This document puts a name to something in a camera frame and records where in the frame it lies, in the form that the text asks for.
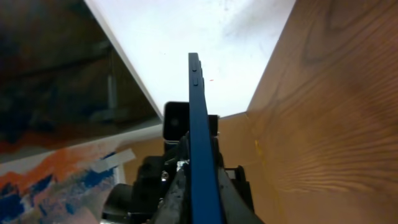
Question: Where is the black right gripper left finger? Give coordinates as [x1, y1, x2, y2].
[149, 161, 190, 224]

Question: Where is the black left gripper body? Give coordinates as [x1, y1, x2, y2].
[101, 133, 254, 224]

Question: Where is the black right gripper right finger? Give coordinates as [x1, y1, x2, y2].
[218, 166, 264, 224]

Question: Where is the blue Galaxy smartphone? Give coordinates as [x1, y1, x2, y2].
[188, 53, 223, 224]

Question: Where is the colourful painted board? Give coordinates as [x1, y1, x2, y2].
[1, 142, 136, 223]

